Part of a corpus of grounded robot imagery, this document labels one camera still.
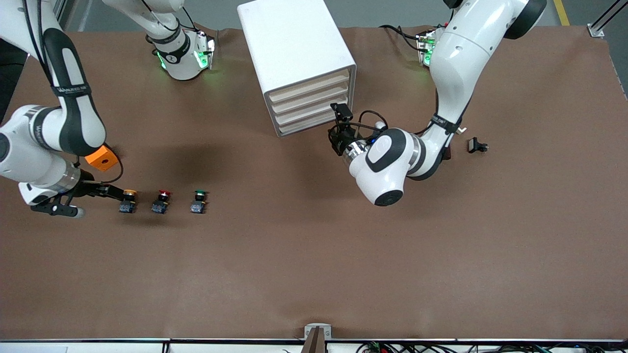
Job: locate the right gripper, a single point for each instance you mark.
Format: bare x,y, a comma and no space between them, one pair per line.
89,188

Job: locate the yellow push button switch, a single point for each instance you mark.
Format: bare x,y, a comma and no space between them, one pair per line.
127,206

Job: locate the green push button switch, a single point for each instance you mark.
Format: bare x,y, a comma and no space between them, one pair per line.
197,206

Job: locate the black small clip component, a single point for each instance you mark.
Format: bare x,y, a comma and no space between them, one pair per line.
474,145

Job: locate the white table edge rail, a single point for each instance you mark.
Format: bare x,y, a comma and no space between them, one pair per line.
98,345

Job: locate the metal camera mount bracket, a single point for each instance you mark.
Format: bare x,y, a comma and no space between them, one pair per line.
318,331

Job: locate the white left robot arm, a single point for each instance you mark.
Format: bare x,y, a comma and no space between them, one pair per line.
461,54

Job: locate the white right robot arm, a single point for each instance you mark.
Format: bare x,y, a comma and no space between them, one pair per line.
29,152

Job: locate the aluminium frame profile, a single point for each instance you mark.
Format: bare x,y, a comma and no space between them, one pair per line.
606,22

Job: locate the orange button enclosure box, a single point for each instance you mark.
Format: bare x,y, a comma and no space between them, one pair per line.
104,159

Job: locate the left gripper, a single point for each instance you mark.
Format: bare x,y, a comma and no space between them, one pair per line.
340,140

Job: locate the red push button switch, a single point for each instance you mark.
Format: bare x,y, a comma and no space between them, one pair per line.
159,206

